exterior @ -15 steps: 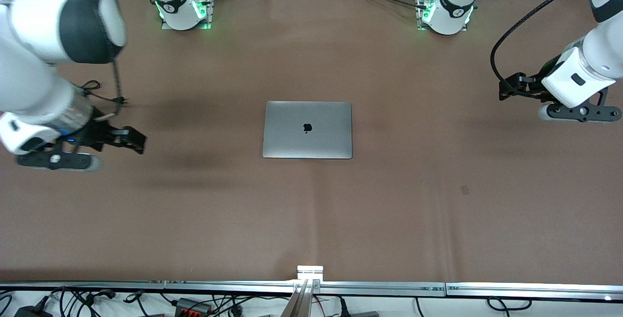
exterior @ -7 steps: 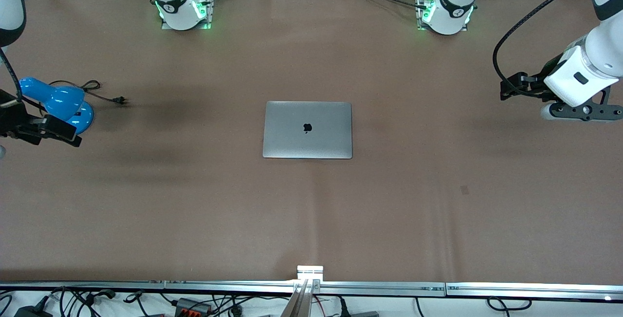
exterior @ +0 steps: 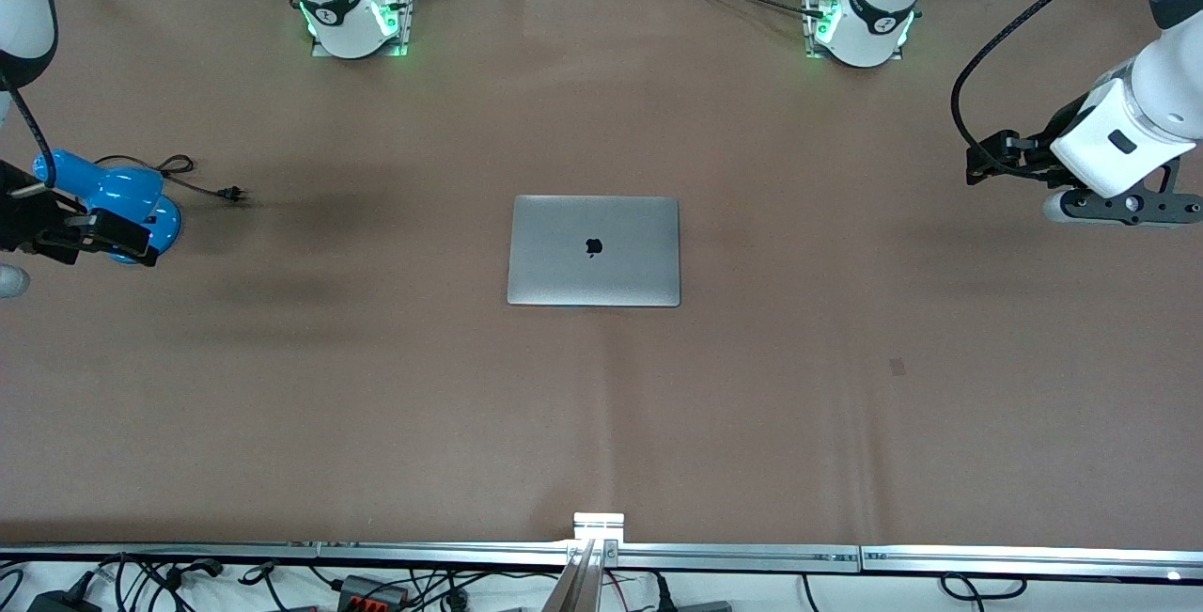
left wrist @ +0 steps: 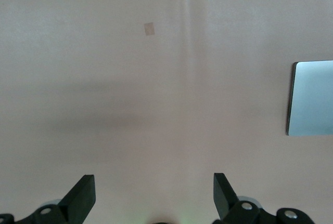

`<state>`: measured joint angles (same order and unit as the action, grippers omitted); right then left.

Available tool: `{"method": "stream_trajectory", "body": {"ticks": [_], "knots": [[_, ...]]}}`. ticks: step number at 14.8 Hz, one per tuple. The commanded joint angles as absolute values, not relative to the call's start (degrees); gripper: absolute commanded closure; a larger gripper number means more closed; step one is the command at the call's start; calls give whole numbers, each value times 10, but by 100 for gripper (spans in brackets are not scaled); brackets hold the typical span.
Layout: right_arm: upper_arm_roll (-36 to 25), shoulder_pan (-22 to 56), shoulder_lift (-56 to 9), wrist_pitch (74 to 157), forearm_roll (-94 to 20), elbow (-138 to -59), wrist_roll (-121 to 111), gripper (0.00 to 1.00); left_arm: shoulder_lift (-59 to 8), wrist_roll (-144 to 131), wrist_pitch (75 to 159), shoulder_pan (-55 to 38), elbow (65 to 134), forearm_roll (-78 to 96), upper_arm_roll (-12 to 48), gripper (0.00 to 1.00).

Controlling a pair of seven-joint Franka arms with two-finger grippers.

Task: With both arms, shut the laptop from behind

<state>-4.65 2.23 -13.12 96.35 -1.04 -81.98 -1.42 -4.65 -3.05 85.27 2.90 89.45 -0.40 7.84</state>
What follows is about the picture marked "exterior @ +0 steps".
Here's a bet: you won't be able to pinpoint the silver grey laptop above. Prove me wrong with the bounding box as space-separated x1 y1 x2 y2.
507 195 682 309

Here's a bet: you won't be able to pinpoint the blue desk lamp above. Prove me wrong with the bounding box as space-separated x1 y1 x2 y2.
33 149 183 265

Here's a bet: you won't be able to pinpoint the black power adapter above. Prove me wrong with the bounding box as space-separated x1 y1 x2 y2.
26 571 102 612

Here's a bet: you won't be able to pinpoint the black orange connector box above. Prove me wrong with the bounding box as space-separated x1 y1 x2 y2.
336 573 412 611

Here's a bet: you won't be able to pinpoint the brown table cover sheet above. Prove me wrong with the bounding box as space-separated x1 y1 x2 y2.
0 0 1203 548

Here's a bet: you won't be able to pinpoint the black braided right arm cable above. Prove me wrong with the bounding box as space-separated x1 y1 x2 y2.
0 74 55 196

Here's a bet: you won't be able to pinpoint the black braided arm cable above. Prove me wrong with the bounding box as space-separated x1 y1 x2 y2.
950 0 1153 158
0 74 55 196

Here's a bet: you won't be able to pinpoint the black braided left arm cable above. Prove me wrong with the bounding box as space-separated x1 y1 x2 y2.
950 0 1153 158

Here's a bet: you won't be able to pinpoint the black lamp cord with plug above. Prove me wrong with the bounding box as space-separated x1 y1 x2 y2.
94 154 248 205

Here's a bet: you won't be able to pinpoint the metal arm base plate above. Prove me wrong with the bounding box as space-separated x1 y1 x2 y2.
310 0 415 60
802 0 911 61

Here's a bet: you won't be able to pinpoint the tangled black cables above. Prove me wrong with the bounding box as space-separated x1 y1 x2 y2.
89 551 227 612

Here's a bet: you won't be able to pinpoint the black cable loop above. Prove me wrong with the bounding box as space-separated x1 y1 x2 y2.
940 572 1027 605

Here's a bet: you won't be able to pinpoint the aluminium table edge rail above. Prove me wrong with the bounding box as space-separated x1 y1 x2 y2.
0 541 1203 586

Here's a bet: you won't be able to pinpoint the aluminium camera post bracket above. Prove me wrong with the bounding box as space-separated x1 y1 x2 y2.
540 510 627 612

